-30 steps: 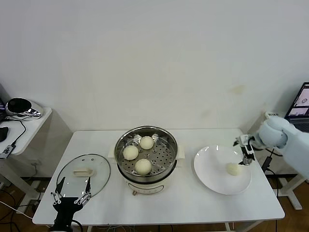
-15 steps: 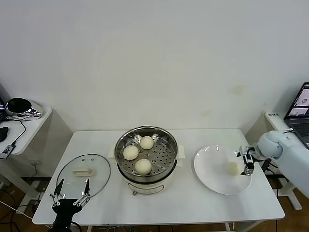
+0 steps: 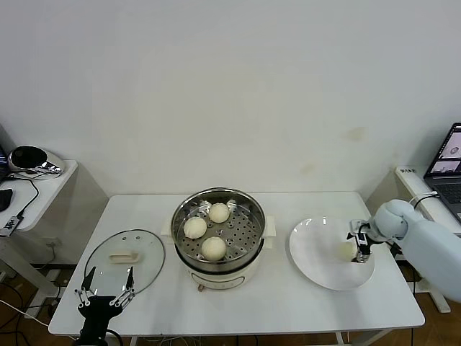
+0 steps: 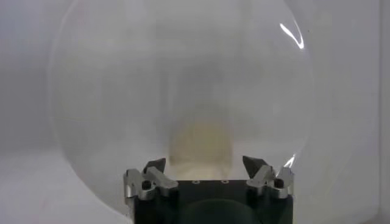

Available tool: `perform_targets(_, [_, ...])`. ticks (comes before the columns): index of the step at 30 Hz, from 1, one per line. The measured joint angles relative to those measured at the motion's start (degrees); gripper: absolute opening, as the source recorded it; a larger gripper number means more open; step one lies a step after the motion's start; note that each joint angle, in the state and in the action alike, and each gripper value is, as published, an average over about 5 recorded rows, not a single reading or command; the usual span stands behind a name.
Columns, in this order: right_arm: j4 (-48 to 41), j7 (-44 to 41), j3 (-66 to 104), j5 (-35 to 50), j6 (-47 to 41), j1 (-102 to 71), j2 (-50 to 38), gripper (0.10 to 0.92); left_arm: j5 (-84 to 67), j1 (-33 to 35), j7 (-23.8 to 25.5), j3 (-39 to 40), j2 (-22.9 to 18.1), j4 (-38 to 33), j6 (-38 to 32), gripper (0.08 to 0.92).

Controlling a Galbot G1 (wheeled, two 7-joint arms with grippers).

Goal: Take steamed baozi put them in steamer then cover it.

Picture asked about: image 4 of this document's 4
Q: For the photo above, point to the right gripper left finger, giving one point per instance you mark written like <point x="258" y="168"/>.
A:
<point x="155" y="181"/>

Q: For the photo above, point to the round white plate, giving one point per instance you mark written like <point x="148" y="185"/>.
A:
<point x="122" y="91"/>

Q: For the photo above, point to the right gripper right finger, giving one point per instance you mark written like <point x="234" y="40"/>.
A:
<point x="268" y="179"/>

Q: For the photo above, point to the white steamed baozi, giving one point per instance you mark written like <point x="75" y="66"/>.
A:
<point x="201" y="143"/>

